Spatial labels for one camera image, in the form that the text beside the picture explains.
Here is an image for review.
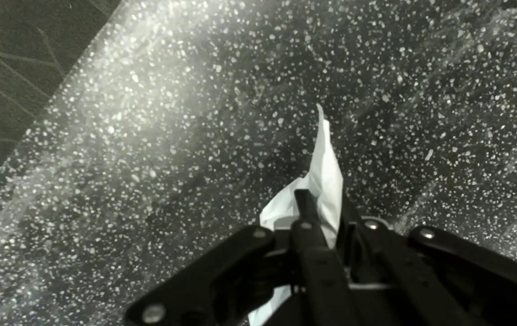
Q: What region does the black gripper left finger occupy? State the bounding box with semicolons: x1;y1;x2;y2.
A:
120;186;359;326

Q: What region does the white paper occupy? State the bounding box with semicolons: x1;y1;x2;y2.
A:
245;101;344;326

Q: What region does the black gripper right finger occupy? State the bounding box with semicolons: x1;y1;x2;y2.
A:
346;215;517;326

